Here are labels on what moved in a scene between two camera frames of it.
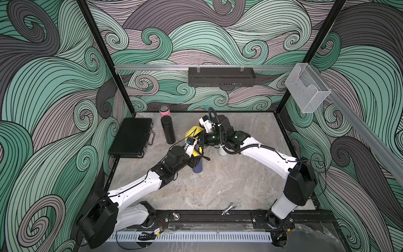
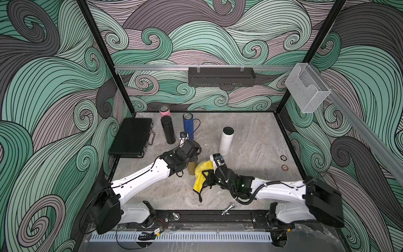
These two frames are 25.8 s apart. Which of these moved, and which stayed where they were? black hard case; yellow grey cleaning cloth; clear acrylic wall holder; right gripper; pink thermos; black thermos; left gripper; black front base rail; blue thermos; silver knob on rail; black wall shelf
Moved: yellow grey cleaning cloth; right gripper; left gripper; blue thermos
Stayed: clear acrylic wall holder; silver knob on rail; black thermos; black front base rail; black wall shelf; pink thermos; black hard case
